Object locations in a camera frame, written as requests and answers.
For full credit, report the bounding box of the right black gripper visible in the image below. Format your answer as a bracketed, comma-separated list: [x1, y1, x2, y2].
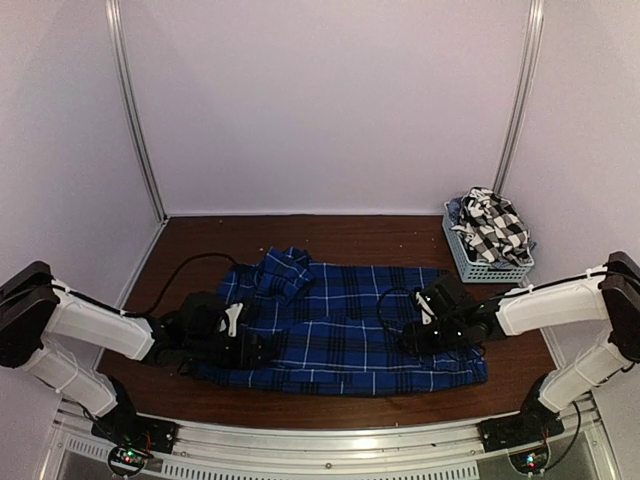
[398, 316, 466, 358]

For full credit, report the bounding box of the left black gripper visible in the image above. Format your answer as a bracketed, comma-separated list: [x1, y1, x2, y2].
[186, 332, 277, 368]

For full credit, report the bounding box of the blue plaid long sleeve shirt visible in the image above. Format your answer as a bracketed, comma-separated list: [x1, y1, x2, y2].
[191, 247, 488, 397]

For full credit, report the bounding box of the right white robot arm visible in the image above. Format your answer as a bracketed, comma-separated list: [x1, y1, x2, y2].
[398, 251, 639, 442]

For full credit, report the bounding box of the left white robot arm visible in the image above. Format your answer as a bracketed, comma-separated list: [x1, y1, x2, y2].
[1, 261, 275, 444]

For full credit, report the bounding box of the light blue perforated basket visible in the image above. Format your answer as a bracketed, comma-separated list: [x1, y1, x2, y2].
[442, 201, 535, 284]

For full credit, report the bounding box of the black white checked shirt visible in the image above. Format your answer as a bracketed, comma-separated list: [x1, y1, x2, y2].
[452, 187, 532, 265]

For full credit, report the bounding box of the light blue checked shirt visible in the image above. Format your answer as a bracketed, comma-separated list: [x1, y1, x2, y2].
[446, 197, 468, 226]

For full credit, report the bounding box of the right circuit board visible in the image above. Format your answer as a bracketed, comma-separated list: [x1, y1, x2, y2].
[509, 447, 550, 475]

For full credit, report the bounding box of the circuit board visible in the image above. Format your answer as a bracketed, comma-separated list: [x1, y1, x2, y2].
[107, 446, 150, 476]
[509, 447, 550, 475]

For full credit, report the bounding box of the left circuit board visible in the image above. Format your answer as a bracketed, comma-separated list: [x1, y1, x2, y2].
[107, 446, 150, 476]

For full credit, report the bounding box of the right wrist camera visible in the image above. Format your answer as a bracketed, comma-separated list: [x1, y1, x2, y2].
[414, 292, 436, 325]

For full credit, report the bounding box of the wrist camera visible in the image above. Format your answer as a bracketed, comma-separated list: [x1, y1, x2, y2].
[414, 292, 436, 325]
[219, 303, 245, 338]

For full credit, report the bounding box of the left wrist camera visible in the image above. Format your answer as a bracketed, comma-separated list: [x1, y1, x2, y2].
[219, 303, 245, 338]

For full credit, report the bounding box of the right black cable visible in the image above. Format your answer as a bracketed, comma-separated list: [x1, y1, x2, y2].
[377, 287, 416, 336]

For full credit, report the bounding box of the black cable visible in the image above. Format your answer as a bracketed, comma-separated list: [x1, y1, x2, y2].
[377, 287, 416, 336]
[144, 253, 241, 316]

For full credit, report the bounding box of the left black cable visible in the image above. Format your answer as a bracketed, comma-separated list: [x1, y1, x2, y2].
[144, 253, 241, 316]

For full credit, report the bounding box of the front aluminium rail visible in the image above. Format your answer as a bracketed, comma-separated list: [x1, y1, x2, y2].
[35, 395, 621, 479]

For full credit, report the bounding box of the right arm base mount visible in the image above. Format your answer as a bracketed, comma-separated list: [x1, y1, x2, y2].
[477, 376, 565, 452]

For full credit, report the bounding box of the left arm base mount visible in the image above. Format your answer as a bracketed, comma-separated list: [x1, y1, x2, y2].
[91, 376, 178, 454]

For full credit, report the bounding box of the right aluminium frame post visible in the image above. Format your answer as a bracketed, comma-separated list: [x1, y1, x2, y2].
[493, 0, 545, 195]

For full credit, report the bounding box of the aluminium frame post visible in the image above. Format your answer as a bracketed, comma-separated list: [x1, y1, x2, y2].
[493, 0, 545, 195]
[105, 0, 168, 224]

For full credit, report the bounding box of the left aluminium frame post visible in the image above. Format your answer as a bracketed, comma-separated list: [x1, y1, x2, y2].
[105, 0, 168, 224]

